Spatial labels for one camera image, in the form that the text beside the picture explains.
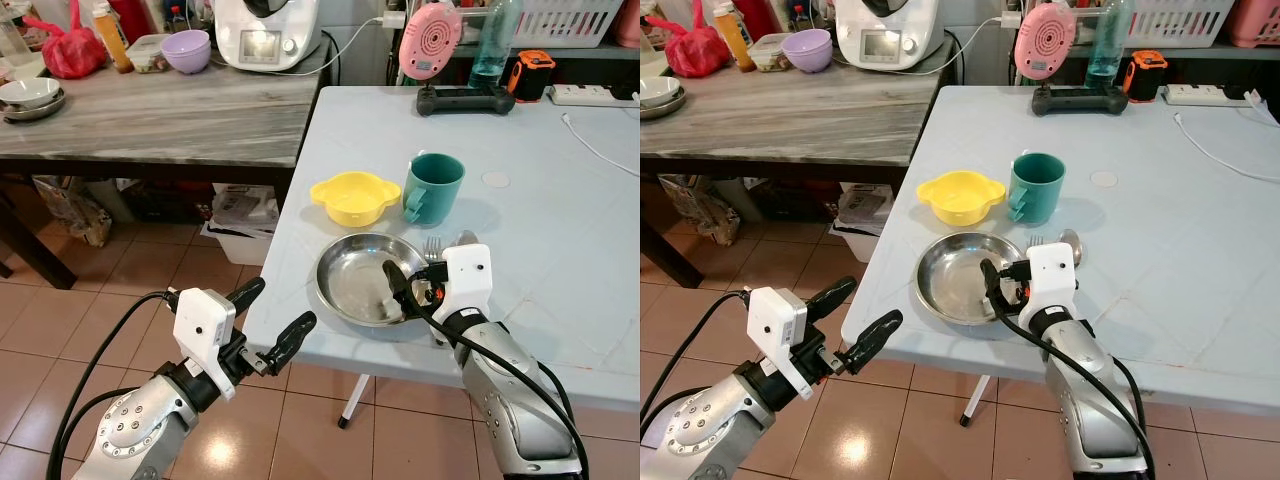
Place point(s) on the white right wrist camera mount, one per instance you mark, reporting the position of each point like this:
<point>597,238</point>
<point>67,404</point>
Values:
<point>1048,276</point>
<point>466,278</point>

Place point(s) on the crumpled clear plastic bags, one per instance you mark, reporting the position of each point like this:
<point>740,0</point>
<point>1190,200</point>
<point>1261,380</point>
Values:
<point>72,208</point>
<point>697,206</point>

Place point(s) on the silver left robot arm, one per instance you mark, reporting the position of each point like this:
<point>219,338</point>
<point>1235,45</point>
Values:
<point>712,425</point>
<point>140,425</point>

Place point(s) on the red container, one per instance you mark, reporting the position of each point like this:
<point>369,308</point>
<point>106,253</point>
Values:
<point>755,18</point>
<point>130,18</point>

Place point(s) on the teal clear water bottle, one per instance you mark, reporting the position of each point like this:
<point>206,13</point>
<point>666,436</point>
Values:
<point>495,45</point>
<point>1110,45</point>

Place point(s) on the orange sauce bottle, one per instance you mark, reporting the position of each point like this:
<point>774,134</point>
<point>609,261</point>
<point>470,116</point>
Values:
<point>735,40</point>
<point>113,40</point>

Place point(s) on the pink round desk fan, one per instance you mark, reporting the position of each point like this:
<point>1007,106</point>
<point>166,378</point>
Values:
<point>1045,42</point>
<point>430,42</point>

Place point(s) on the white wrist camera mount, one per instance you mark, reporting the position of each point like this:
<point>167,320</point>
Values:
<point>203,322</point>
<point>1048,276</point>
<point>778,322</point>
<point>466,278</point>

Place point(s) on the green plastic mug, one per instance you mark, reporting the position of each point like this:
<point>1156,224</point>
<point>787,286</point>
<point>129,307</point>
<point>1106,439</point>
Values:
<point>436,190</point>
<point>1040,190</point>

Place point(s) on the white plastic basket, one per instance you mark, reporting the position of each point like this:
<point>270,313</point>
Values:
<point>565,22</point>
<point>1180,22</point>

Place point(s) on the grey marble counter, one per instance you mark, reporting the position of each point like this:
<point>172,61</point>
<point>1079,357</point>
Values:
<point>800,120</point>
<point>170,120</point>

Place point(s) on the white storage box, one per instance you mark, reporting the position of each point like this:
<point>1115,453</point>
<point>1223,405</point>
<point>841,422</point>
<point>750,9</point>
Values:
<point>865,222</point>
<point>240,225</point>

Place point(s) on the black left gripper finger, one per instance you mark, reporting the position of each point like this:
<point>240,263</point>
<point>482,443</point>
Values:
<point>875,338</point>
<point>250,292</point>
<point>292,335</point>
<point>832,296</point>

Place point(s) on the steel spoon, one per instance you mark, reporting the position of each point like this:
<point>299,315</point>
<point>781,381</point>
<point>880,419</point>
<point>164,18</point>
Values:
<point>1070,242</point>

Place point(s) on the purple plastic bowl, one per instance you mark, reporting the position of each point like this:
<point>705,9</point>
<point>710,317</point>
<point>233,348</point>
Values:
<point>186,52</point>
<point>807,52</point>

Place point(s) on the white kitchen cooking machine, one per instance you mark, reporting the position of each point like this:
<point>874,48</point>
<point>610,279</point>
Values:
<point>265,35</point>
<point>888,32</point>

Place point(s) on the clear lidded food container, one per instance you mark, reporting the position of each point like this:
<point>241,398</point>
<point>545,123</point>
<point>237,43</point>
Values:
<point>768,54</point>
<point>146,54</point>

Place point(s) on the round stainless steel plate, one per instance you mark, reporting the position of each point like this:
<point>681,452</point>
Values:
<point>950,278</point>
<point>355,280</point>

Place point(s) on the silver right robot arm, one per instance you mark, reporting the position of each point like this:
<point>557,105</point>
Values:
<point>1085,400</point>
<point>510,400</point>

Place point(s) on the round white table plug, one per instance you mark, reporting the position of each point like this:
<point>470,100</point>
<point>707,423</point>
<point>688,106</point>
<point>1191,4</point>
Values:
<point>1104,179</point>
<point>495,180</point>

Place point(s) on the white folding table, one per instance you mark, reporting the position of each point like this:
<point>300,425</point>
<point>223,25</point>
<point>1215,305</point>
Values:
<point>1160,260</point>
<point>540,260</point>

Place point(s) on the red plastic bag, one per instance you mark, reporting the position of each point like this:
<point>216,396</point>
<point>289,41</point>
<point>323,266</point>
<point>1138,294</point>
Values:
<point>70,52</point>
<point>697,50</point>

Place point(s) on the orange and black device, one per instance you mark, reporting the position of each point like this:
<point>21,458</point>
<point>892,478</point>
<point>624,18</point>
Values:
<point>532,78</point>
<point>1145,76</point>

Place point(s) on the black game controller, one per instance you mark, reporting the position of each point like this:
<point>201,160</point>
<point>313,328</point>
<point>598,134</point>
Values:
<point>465,100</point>
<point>1080,100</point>

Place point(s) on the white power strip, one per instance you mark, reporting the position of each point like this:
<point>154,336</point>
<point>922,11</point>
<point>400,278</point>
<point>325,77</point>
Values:
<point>585,96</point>
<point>1205,95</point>

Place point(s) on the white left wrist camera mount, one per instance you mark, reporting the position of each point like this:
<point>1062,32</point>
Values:
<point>203,322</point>
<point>778,322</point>

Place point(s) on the pink plastic basket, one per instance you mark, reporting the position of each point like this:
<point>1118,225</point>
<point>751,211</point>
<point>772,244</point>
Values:
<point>1255,22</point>
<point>630,22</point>

